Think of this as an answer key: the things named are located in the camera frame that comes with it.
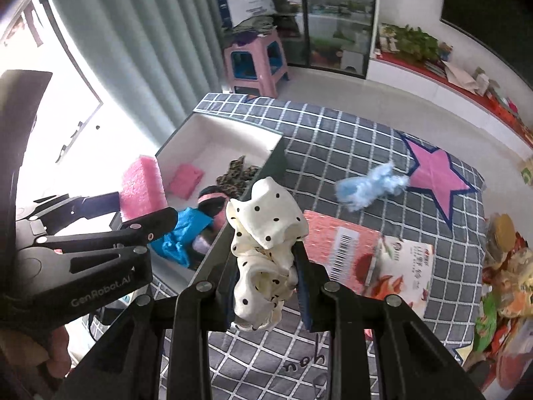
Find leopard print cloth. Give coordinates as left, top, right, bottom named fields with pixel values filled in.
left=217, top=156, right=261, bottom=198

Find low cabinet with red top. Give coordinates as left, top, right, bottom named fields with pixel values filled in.
left=366, top=52, right=533, bottom=163

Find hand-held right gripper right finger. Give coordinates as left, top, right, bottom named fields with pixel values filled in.
left=293, top=242, right=486, bottom=400

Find white-lined storage box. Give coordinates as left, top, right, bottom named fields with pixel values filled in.
left=154, top=110, right=288, bottom=288

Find pink foam sponge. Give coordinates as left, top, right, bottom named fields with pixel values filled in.
left=121, top=160, right=169, bottom=221

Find pink plastic stool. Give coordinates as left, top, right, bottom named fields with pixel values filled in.
left=224, top=35, right=290, bottom=97

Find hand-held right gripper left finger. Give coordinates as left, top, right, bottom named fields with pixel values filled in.
left=54, top=250, right=241, bottom=400

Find white polka dot cloth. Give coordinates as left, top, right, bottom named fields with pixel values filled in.
left=225, top=176, right=309, bottom=333

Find green potted plants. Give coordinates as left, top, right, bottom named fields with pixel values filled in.
left=377, top=23, right=452, bottom=63

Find black television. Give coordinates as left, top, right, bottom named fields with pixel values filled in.
left=440, top=0, right=533, bottom=78

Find glass door cabinet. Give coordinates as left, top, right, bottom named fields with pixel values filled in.
left=283, top=0, right=377, bottom=79

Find brown paper bag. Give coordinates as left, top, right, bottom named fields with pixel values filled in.
left=441, top=60, right=490, bottom=94

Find pile of snack packets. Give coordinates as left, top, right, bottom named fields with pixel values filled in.
left=462, top=212, right=533, bottom=392

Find light blue fluffy cloth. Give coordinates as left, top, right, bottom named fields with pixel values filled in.
left=335, top=162, right=411, bottom=213

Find grey-green curtain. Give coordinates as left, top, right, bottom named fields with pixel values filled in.
left=46, top=0, right=238, bottom=155

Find black and pink cloth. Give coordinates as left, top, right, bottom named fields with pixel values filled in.
left=198, top=185, right=234, bottom=232

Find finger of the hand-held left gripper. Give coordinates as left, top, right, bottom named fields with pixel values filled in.
left=37, top=207, right=180, bottom=253
left=17, top=192, right=121, bottom=234

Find pink snack box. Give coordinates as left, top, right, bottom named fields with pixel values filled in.
left=303, top=209, right=436, bottom=323

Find checked blanket with pink star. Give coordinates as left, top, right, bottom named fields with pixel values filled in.
left=150, top=93, right=488, bottom=400

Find person's left hand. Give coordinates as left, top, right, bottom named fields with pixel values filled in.
left=0, top=325, right=72, bottom=384

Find dark clothes pile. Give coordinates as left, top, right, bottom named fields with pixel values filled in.
left=223, top=14, right=300, bottom=44

